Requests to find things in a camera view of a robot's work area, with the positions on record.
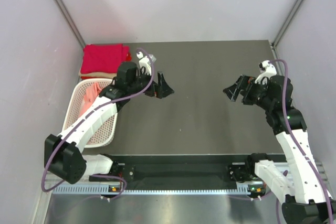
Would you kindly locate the white plastic laundry basket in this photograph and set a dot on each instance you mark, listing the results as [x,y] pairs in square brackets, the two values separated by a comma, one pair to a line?
[104,135]

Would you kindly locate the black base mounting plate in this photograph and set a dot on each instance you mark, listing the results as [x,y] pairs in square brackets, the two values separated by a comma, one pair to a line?
[211,171]

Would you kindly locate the folded beige t shirt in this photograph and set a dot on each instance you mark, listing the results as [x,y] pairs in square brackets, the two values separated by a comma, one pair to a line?
[97,75]

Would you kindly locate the folded red t shirt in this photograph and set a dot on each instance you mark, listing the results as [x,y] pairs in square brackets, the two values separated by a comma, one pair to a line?
[107,64]

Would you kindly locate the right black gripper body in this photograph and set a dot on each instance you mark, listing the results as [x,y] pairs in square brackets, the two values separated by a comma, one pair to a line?
[256,92]

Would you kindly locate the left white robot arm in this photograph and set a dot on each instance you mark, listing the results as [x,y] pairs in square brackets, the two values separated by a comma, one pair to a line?
[63,152]

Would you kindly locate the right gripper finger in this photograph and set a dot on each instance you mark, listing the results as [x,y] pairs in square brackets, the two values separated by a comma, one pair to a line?
[234,90]
[242,83]

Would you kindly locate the grey slotted cable duct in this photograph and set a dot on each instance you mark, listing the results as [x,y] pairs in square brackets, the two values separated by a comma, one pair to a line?
[114,188]

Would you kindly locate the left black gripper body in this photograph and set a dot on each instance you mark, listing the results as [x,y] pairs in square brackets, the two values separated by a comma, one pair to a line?
[153,91]

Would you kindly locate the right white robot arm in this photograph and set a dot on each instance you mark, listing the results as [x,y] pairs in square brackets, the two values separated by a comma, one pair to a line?
[305,198]

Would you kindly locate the left aluminium frame post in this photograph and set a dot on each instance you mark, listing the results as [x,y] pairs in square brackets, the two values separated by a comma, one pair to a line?
[70,22]

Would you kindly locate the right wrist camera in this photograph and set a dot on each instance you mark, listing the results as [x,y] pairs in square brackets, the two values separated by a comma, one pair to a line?
[267,70]

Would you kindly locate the crimson t shirt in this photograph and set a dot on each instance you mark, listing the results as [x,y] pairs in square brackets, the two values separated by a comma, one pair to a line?
[93,50]

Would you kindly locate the pink crumpled t shirt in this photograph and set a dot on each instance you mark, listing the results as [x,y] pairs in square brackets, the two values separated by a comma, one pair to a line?
[89,97]

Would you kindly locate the right aluminium frame post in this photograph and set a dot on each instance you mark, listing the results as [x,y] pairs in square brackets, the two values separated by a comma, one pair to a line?
[287,22]

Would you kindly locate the aluminium frame post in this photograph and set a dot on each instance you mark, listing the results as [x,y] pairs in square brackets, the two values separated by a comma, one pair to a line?
[70,22]
[287,22]

